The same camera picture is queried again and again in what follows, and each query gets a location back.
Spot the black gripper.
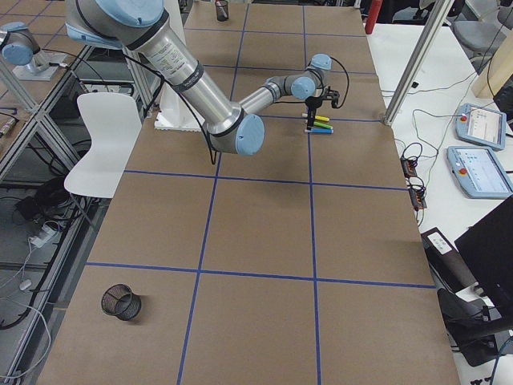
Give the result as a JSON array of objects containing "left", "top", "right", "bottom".
[{"left": 305, "top": 96, "right": 323, "bottom": 132}]

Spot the blue highlighter pen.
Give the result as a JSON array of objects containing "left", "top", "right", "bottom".
[{"left": 305, "top": 128, "right": 333, "bottom": 135}]

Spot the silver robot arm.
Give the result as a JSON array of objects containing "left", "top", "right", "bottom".
[
  {"left": 66, "top": 1, "right": 332, "bottom": 156},
  {"left": 1, "top": 22, "right": 56, "bottom": 81}
]

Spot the green highlighter pen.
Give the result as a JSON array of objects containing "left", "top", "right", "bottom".
[{"left": 313, "top": 122, "right": 333, "bottom": 129}]

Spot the red fire extinguisher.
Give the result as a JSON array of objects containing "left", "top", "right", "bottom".
[{"left": 365, "top": 0, "right": 383, "bottom": 34}]

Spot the far black mesh cup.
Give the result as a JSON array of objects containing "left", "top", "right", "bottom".
[{"left": 214, "top": 0, "right": 229, "bottom": 22}]

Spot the black mesh cup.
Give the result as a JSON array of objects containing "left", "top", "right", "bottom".
[
  {"left": 100, "top": 283, "right": 142, "bottom": 321},
  {"left": 214, "top": 0, "right": 229, "bottom": 22}
]

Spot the far teach pendant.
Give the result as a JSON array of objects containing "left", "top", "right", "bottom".
[{"left": 454, "top": 103, "right": 507, "bottom": 151}]

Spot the teach pendant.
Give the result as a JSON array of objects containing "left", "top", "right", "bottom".
[
  {"left": 446, "top": 146, "right": 512, "bottom": 199},
  {"left": 454, "top": 103, "right": 507, "bottom": 151}
]

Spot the near teach pendant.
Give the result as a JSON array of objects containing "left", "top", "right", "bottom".
[{"left": 446, "top": 146, "right": 512, "bottom": 199}]

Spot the white plastic chair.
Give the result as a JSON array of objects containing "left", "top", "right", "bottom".
[{"left": 64, "top": 92, "right": 142, "bottom": 198}]

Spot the black laptop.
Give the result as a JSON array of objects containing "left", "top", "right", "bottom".
[{"left": 455, "top": 197, "right": 512, "bottom": 315}]

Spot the near black mesh cup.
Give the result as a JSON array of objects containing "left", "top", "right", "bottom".
[{"left": 100, "top": 283, "right": 142, "bottom": 321}]

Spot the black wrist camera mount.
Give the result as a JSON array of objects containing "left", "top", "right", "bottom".
[{"left": 322, "top": 87, "right": 340, "bottom": 109}]

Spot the aluminium frame post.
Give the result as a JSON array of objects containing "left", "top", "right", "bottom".
[{"left": 382, "top": 0, "right": 453, "bottom": 127}]

